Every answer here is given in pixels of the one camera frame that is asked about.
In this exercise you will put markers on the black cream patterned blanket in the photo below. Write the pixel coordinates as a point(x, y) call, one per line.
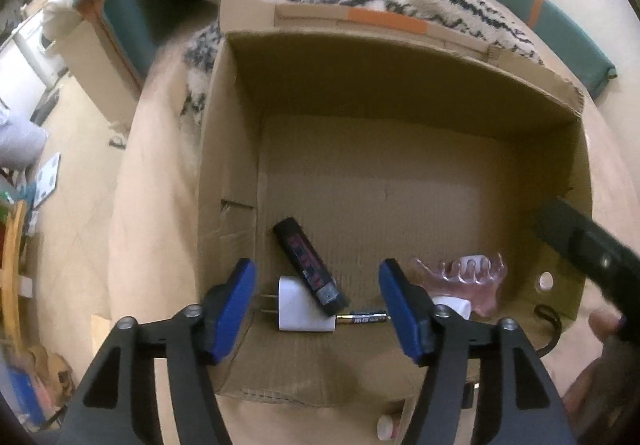
point(450, 5)

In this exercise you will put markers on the black lighter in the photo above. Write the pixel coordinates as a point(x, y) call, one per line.
point(305, 260)

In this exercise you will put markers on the pink hair claw clip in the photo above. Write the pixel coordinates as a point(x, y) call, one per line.
point(465, 282)

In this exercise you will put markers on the dark gold battery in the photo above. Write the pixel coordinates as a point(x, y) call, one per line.
point(362, 318)

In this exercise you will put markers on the bathroom scale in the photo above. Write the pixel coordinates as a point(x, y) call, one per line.
point(46, 180)

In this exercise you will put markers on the teal cushion with orange stripe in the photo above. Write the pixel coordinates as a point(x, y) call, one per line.
point(560, 25)

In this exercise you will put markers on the worn teal cushion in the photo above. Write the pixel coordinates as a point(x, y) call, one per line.
point(130, 25)

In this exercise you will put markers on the white charger plug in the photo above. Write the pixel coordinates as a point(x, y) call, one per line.
point(300, 305)

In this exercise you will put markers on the dark floor tray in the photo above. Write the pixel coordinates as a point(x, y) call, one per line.
point(46, 107)

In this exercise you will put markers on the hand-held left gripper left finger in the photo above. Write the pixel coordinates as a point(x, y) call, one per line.
point(235, 305)

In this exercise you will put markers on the white pink plastic case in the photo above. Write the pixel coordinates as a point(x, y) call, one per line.
point(455, 307)

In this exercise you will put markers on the beige bed footboard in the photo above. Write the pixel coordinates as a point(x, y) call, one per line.
point(95, 65)

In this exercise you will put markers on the cardboard box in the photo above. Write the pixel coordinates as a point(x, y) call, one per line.
point(400, 175)

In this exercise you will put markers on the person's right hand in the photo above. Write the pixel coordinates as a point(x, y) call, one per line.
point(605, 322)

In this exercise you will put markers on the white pill bottle red label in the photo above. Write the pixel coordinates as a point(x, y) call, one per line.
point(387, 427)

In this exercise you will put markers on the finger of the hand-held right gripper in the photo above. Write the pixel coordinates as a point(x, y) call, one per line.
point(575, 235)

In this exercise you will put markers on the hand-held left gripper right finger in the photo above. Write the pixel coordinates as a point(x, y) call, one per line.
point(400, 315)

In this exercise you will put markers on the grey stuffed bag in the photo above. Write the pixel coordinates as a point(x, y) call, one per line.
point(20, 142)

